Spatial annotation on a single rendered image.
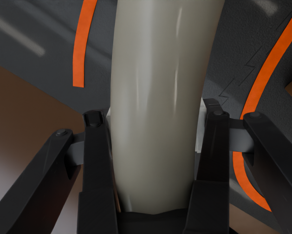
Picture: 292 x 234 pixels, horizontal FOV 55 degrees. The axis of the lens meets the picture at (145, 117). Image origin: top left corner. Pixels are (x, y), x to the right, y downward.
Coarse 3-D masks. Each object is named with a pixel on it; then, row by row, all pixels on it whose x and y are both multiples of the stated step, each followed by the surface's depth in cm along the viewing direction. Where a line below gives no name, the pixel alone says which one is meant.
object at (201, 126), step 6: (204, 108) 16; (204, 114) 16; (198, 120) 16; (204, 120) 16; (198, 126) 16; (204, 126) 16; (198, 132) 17; (198, 138) 17; (198, 144) 17; (198, 150) 17
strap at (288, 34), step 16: (96, 0) 100; (80, 16) 103; (80, 32) 105; (288, 32) 98; (80, 48) 108; (80, 64) 111; (272, 64) 104; (80, 80) 114; (256, 80) 107; (256, 96) 110; (240, 160) 123; (240, 176) 127; (256, 192) 130
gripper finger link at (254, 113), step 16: (256, 112) 15; (256, 128) 14; (272, 128) 14; (256, 144) 13; (272, 144) 12; (288, 144) 12; (256, 160) 13; (272, 160) 11; (288, 160) 11; (256, 176) 14; (272, 176) 11; (288, 176) 10; (272, 192) 12; (288, 192) 10; (272, 208) 12; (288, 208) 10; (288, 224) 10
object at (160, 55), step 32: (128, 0) 7; (160, 0) 7; (192, 0) 7; (224, 0) 8; (128, 32) 8; (160, 32) 7; (192, 32) 7; (128, 64) 8; (160, 64) 7; (192, 64) 8; (128, 96) 8; (160, 96) 8; (192, 96) 8; (128, 128) 8; (160, 128) 8; (192, 128) 9; (128, 160) 9; (160, 160) 9; (192, 160) 10; (128, 192) 10; (160, 192) 9
